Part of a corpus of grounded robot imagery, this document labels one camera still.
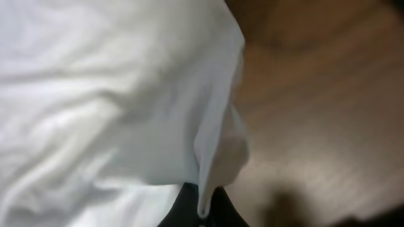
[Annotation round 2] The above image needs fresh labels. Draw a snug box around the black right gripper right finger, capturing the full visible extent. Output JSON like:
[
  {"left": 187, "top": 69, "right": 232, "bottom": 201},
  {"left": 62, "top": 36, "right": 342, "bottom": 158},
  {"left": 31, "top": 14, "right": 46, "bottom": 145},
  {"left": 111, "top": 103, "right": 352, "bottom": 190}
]
[{"left": 206, "top": 187, "right": 249, "bottom": 227}]

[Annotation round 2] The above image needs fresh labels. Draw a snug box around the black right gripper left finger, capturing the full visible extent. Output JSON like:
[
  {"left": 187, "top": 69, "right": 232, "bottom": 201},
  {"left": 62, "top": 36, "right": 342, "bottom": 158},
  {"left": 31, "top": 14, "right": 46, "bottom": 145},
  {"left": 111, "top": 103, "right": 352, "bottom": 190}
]
[{"left": 158, "top": 183, "right": 199, "bottom": 227}]

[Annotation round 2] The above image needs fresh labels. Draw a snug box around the white printed t-shirt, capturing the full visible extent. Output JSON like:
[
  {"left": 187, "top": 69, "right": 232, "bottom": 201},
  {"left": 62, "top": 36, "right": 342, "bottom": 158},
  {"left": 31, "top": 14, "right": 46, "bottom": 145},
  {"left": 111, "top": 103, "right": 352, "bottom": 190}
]
[{"left": 1, "top": 0, "right": 249, "bottom": 226}]

